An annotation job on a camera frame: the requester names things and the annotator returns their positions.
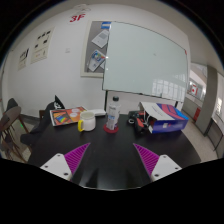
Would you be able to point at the large white wall poster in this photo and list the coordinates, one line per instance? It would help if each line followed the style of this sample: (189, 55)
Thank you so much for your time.
(42, 46)

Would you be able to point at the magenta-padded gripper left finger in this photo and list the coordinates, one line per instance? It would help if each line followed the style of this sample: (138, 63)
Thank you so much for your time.
(58, 165)

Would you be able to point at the flat round red coaster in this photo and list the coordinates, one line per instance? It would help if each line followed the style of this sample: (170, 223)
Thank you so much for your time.
(108, 130)

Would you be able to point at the blue and purple cardboard box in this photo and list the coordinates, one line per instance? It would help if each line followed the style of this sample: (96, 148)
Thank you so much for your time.
(166, 120)

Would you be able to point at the small white wall poster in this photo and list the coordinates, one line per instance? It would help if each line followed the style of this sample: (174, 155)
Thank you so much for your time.
(23, 59)

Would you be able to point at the clear white-labelled drink bottle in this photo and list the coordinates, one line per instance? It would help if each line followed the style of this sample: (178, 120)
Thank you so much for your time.
(113, 113)

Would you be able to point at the small flat white box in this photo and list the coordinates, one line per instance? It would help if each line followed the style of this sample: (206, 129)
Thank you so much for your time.
(98, 112)

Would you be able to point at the black and red tool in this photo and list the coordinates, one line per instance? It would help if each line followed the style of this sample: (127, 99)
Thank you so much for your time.
(138, 121)

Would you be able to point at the black office chair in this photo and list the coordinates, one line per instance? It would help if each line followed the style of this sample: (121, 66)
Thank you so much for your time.
(43, 123)

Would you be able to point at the red and white wall sign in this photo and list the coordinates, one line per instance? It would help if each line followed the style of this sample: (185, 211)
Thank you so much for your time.
(194, 90)

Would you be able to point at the large wall whiteboard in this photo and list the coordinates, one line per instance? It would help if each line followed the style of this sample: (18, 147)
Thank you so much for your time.
(146, 60)

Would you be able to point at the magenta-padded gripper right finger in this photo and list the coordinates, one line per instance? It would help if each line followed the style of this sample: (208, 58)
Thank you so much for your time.
(165, 166)

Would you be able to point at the brown wooden chair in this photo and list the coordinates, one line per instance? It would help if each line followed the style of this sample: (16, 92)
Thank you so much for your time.
(10, 126)

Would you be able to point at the colourful printed book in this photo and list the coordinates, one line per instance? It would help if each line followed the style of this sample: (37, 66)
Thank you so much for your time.
(66, 116)

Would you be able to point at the red wall floor sign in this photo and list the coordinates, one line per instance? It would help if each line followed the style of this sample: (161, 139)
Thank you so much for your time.
(77, 18)

